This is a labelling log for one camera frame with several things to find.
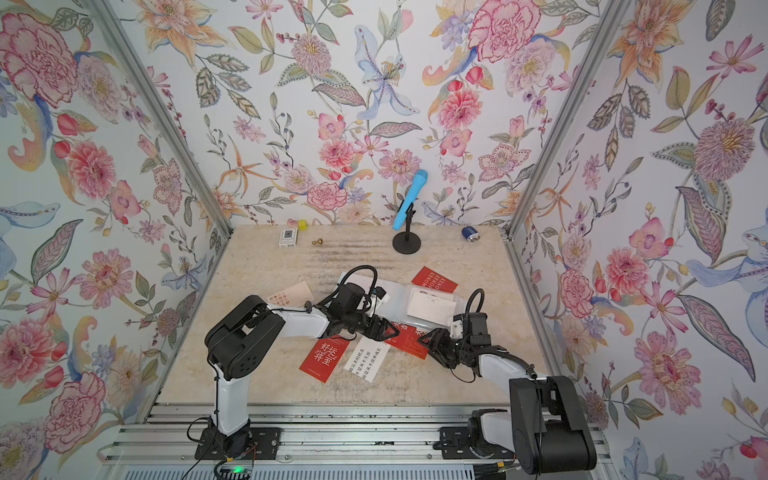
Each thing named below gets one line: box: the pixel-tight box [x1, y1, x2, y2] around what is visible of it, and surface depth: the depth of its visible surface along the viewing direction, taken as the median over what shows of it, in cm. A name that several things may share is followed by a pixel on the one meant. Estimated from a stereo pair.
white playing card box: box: [279, 227, 298, 248], surface depth 120 cm
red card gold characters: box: [384, 322, 429, 360], surface depth 92 cm
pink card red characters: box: [266, 281, 314, 307], surface depth 106 cm
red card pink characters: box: [299, 335, 351, 384], surface depth 90 cm
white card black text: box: [344, 336, 391, 383], surface depth 90 cm
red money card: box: [411, 266, 459, 293], surface depth 109 cm
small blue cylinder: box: [461, 226, 481, 242], surface depth 120 cm
